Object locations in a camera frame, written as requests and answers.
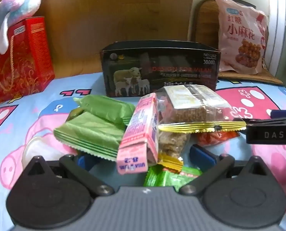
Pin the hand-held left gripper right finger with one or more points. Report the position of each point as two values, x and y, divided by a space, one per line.
202 155

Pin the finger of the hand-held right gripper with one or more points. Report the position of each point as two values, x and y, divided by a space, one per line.
283 113
265 122

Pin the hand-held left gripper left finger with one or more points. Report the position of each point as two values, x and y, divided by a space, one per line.
83 161

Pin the green wafer packet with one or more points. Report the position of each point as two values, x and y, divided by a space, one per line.
90 132
104 105

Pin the clear packet brown grain bar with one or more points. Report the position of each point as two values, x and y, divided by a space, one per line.
171 143
191 108

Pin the pink carton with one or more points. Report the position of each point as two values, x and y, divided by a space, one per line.
140 130

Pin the black box with sheep print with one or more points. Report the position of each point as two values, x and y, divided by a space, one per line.
157 62

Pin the red snack packet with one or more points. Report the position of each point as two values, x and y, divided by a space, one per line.
212 138

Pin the pig print blanket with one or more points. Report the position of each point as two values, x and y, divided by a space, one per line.
253 96

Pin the shiny green snack packet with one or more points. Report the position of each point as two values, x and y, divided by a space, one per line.
167 178

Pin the clear plastic wrapper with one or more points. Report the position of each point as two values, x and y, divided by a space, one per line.
37 146

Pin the large pink snack bag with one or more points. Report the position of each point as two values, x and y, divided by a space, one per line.
239 28

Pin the wicker chair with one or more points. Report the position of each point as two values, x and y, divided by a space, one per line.
205 19

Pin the red gift bag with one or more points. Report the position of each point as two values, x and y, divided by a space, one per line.
20 60

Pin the wooden headboard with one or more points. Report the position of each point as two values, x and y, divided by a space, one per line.
109 12

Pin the pink and blue plush toy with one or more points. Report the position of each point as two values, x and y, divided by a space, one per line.
15 4

